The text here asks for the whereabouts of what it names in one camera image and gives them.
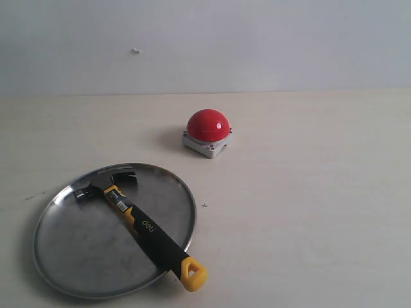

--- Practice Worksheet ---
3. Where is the yellow black claw hammer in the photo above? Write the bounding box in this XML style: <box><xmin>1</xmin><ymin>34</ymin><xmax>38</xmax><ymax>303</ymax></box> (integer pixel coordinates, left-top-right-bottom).
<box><xmin>73</xmin><ymin>168</ymin><xmax>208</xmax><ymax>292</ymax></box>

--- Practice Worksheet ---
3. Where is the red dome push button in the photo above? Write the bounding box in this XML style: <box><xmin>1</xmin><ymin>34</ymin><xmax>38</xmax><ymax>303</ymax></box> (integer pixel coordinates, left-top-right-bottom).
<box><xmin>182</xmin><ymin>109</ymin><xmax>232</xmax><ymax>158</ymax></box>

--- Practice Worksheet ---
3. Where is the round steel tray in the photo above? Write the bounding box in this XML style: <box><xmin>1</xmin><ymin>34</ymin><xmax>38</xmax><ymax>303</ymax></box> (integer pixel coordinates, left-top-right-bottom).
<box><xmin>33</xmin><ymin>163</ymin><xmax>197</xmax><ymax>300</ymax></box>

